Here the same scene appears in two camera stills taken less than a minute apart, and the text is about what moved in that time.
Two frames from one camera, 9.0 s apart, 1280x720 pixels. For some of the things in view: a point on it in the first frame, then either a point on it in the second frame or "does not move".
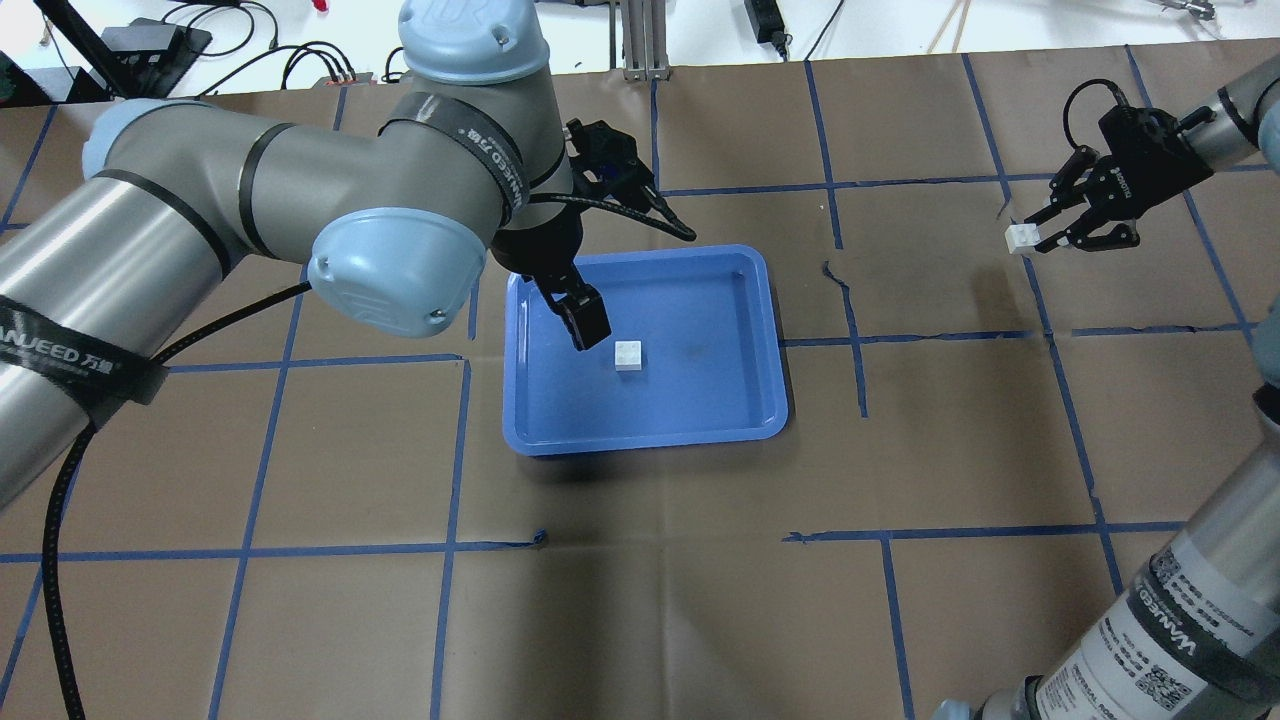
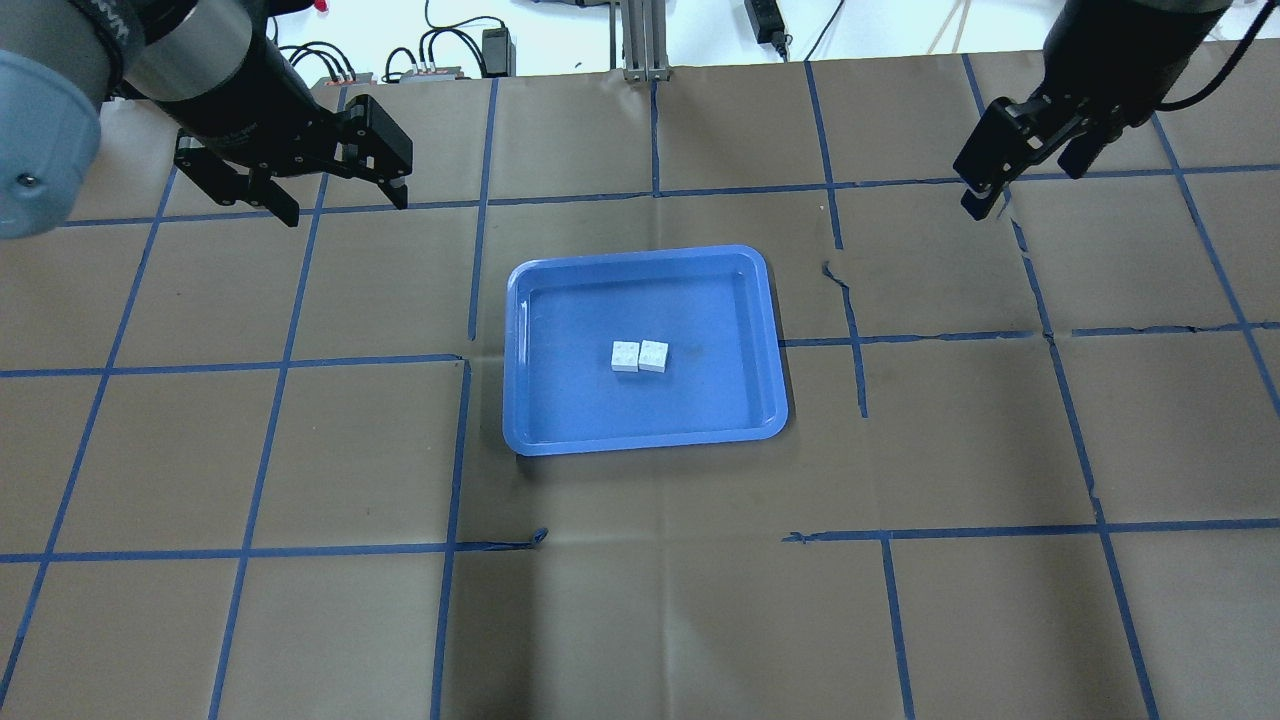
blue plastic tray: x=694 y=356 does not move
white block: x=628 y=355 does not move
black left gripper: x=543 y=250 to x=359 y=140
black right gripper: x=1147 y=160 to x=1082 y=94
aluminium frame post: x=644 y=39 does not move
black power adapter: x=766 y=20 does not move
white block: x=1022 y=238 to x=653 y=356
